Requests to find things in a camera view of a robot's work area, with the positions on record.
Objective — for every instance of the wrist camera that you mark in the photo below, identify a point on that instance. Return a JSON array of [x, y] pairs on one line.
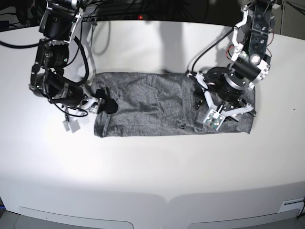
[[71, 125], [214, 119]]

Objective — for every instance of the grey long-sleeve T-shirt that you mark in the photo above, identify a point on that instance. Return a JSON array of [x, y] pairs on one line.
[[150, 105]]

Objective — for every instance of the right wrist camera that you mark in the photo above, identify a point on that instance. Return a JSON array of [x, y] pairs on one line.
[[71, 125]]

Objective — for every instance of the black power strip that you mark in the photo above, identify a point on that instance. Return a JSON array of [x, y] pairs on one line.
[[133, 17]]

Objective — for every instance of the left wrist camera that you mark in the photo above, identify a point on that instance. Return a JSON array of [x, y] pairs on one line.
[[214, 119]]

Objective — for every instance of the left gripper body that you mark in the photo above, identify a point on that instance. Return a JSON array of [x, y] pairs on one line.
[[228, 85]]

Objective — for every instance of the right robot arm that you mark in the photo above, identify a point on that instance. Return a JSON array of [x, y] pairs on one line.
[[58, 24]]

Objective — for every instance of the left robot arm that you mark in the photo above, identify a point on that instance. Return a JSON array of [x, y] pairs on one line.
[[249, 44]]

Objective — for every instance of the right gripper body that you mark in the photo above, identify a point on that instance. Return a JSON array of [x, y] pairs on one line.
[[68, 98]]

